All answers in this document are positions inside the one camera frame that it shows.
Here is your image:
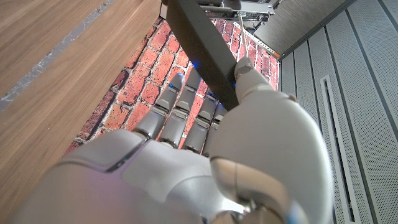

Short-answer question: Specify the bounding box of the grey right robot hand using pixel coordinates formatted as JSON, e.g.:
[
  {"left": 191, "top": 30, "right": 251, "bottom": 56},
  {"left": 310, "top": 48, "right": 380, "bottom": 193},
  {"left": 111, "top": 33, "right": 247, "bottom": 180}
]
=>
[{"left": 12, "top": 56, "right": 333, "bottom": 224}]

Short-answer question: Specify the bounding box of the black stapler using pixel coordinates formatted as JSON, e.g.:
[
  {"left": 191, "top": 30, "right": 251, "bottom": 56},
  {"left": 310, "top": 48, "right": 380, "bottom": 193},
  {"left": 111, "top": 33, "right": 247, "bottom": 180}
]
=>
[{"left": 160, "top": 0, "right": 276, "bottom": 112}]

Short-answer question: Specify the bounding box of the brick wall print backdrop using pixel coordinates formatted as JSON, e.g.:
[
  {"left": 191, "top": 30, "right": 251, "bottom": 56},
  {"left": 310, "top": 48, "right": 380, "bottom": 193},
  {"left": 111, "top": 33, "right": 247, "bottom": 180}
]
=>
[{"left": 63, "top": 17, "right": 280, "bottom": 156}]

